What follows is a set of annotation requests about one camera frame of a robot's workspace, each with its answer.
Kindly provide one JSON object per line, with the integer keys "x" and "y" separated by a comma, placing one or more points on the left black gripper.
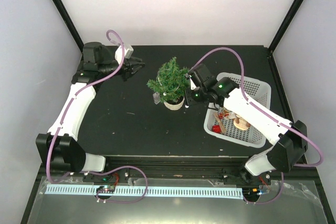
{"x": 128, "y": 66}

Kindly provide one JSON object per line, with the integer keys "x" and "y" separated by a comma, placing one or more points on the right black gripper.
{"x": 190, "y": 98}

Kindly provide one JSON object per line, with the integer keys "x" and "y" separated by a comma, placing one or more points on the clear battery box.
{"x": 156, "y": 98}

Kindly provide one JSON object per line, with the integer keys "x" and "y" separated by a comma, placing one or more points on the red berry sprig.
{"x": 224, "y": 114}

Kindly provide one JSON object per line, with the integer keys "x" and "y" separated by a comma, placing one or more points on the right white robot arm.
{"x": 286, "y": 137}

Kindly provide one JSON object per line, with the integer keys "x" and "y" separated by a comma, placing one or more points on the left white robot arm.
{"x": 58, "y": 148}

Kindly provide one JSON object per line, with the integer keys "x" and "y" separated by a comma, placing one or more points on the white tree pot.
{"x": 174, "y": 106}

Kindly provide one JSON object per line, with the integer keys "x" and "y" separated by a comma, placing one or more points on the small green christmas tree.
{"x": 170, "y": 81}

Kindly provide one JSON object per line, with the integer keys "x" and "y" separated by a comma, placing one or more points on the red gift box ornament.
{"x": 216, "y": 129}

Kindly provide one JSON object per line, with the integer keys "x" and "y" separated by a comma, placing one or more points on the wooden snowman ornament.
{"x": 241, "y": 123}

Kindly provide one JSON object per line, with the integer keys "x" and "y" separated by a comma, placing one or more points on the white perforated plastic basket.
{"x": 259, "y": 91}

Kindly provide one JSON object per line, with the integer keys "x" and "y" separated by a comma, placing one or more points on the right circuit board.
{"x": 255, "y": 191}

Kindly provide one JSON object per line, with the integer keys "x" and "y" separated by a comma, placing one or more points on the circuit board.
{"x": 105, "y": 189}
{"x": 255, "y": 191}

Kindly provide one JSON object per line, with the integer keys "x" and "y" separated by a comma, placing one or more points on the left circuit board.
{"x": 105, "y": 189}

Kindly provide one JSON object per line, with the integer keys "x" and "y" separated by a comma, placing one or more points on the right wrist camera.
{"x": 192, "y": 85}

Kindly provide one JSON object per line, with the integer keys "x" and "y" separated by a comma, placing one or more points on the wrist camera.
{"x": 192, "y": 85}
{"x": 128, "y": 51}

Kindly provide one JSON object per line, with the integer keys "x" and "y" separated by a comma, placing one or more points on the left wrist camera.
{"x": 128, "y": 51}

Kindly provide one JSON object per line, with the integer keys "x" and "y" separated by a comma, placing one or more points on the white slotted cable duct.
{"x": 150, "y": 191}

